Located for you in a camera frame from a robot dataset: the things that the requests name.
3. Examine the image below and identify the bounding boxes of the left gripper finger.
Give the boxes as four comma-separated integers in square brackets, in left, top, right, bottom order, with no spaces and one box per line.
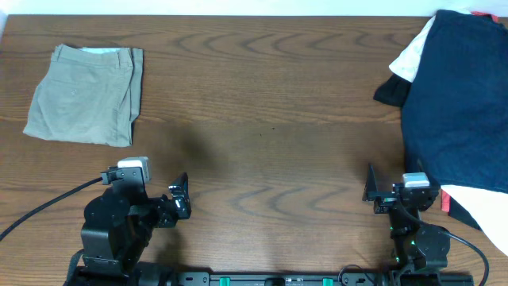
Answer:
[168,172,189,199]
[174,197,192,219]

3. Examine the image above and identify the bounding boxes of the khaki shorts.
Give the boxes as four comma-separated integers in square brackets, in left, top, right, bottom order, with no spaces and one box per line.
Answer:
[23,44,144,148]

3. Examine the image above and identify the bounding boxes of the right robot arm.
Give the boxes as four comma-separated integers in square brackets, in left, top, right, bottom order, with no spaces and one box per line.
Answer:
[362,165,451,285]

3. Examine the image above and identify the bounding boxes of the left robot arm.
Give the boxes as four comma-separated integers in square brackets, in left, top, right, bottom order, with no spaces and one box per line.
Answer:
[65,167,191,285]

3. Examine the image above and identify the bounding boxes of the navy blue garment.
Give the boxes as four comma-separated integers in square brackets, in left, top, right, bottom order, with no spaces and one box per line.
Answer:
[402,10,507,192]

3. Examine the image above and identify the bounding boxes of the black garment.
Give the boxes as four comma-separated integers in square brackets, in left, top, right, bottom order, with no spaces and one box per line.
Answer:
[373,74,412,107]

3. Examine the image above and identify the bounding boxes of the white garment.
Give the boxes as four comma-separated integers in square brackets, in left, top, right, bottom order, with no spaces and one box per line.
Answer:
[388,17,435,83]

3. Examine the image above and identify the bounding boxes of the red garment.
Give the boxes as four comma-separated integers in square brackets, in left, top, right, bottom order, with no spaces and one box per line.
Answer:
[471,11,499,23]

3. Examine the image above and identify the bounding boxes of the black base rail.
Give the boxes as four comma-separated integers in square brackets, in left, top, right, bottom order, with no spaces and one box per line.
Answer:
[64,267,474,286]

